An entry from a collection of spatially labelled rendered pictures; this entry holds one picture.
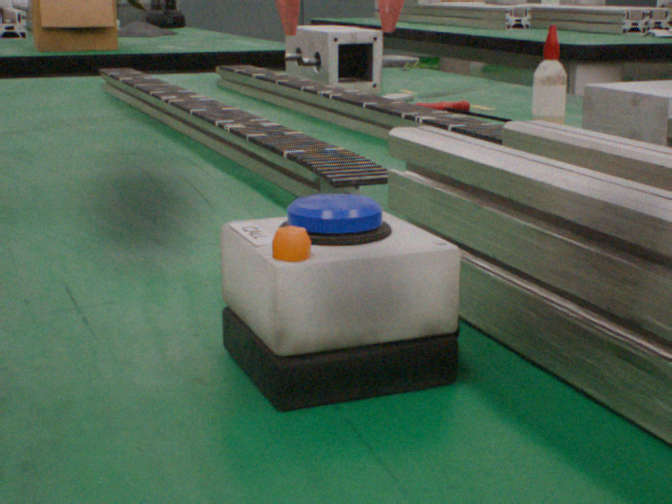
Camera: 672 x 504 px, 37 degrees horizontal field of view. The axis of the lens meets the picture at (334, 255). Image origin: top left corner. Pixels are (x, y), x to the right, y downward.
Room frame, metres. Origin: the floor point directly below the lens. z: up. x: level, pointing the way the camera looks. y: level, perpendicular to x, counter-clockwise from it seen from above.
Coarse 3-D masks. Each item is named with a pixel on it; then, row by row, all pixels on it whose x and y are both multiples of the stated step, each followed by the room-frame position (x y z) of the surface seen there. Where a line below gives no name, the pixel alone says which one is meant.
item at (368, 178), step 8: (328, 176) 0.71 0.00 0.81; (336, 176) 0.71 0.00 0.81; (344, 176) 0.71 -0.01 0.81; (352, 176) 0.71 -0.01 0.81; (360, 176) 0.72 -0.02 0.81; (368, 176) 0.71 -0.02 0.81; (376, 176) 0.71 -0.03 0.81; (384, 176) 0.71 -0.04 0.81; (336, 184) 0.70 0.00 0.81; (344, 184) 0.70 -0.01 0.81; (352, 184) 0.70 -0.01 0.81; (360, 184) 0.70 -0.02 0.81; (368, 184) 0.71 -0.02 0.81
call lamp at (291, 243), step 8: (280, 232) 0.38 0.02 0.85; (288, 232) 0.37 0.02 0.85; (296, 232) 0.38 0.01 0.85; (304, 232) 0.38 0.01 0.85; (272, 240) 0.38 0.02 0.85; (280, 240) 0.37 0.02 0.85; (288, 240) 0.37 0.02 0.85; (296, 240) 0.37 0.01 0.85; (304, 240) 0.38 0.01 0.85; (272, 248) 0.38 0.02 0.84; (280, 248) 0.37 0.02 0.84; (288, 248) 0.37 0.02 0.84; (296, 248) 0.37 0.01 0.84; (304, 248) 0.37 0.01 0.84; (272, 256) 0.38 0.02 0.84; (280, 256) 0.37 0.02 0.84; (288, 256) 0.37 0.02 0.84; (296, 256) 0.37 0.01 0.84; (304, 256) 0.37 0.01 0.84
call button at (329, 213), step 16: (288, 208) 0.42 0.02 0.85; (304, 208) 0.41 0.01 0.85; (320, 208) 0.41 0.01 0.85; (336, 208) 0.41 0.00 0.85; (352, 208) 0.41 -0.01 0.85; (368, 208) 0.41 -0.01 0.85; (288, 224) 0.41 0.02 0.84; (304, 224) 0.40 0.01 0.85; (320, 224) 0.40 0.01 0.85; (336, 224) 0.40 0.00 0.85; (352, 224) 0.40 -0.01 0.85; (368, 224) 0.40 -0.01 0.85
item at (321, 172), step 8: (320, 168) 0.73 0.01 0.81; (328, 168) 0.73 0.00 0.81; (336, 168) 0.73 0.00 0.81; (344, 168) 0.73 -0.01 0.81; (352, 168) 0.74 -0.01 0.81; (360, 168) 0.74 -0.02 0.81; (368, 168) 0.74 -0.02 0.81; (376, 168) 0.73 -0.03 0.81; (384, 168) 0.74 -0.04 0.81; (320, 176) 0.72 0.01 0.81
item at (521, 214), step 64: (512, 128) 0.58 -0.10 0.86; (576, 128) 0.56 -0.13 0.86; (448, 192) 0.50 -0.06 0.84; (512, 192) 0.44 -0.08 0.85; (576, 192) 0.40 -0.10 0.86; (640, 192) 0.38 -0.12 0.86; (512, 256) 0.44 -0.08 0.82; (576, 256) 0.39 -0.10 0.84; (640, 256) 0.37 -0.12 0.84; (512, 320) 0.43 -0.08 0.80; (576, 320) 0.39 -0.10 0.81; (640, 320) 0.35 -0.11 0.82; (576, 384) 0.39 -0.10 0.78; (640, 384) 0.35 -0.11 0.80
